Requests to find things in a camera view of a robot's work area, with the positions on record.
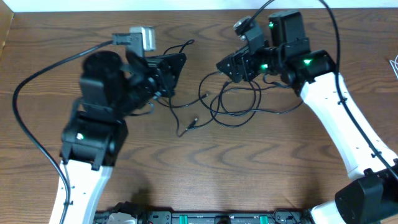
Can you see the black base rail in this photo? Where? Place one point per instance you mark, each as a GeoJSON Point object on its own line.
{"type": "Point", "coordinates": [127, 212]}

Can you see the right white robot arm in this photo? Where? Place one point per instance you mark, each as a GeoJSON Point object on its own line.
{"type": "Point", "coordinates": [371, 196]}

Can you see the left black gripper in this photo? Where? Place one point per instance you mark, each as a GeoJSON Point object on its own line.
{"type": "Point", "coordinates": [160, 76]}

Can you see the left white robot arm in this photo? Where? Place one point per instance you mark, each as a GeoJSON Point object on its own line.
{"type": "Point", "coordinates": [92, 139]}

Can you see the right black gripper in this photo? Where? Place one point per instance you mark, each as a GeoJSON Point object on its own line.
{"type": "Point", "coordinates": [245, 58]}

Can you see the cardboard box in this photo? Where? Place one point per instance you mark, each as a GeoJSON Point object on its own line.
{"type": "Point", "coordinates": [6, 19]}

